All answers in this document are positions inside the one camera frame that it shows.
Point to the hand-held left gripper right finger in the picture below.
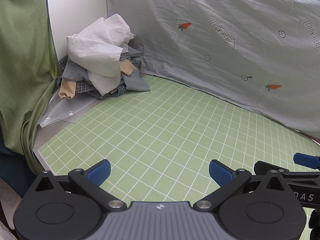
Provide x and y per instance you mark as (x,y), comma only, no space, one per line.
(220,172)

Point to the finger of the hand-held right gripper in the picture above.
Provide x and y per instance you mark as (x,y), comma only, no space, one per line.
(303,160)
(263,167)

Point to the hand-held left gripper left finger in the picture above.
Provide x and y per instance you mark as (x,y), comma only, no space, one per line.
(98,172)

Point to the white pants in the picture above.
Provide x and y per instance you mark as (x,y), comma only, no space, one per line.
(92,47)

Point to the green grid mat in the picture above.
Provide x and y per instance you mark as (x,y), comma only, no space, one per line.
(162,130)

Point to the clear plastic bag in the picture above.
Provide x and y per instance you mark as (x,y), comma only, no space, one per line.
(62,110)

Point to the blue denim jeans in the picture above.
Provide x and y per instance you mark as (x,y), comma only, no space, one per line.
(120,90)

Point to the dark blue cloth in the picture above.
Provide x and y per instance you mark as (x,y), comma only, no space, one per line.
(12,165)

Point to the blue plaid shirt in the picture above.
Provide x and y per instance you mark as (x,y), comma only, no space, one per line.
(83,86)

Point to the beige garment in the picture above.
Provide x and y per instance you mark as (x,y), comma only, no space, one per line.
(67,88)

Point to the grey shirt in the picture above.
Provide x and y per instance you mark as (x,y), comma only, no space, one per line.
(136,81)

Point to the grey carrot-print sheet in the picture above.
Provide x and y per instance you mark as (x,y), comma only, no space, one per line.
(200,55)

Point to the green curtain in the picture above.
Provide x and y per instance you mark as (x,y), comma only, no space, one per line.
(22,67)

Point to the white rounded panel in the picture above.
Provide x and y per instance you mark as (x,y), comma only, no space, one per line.
(75,12)

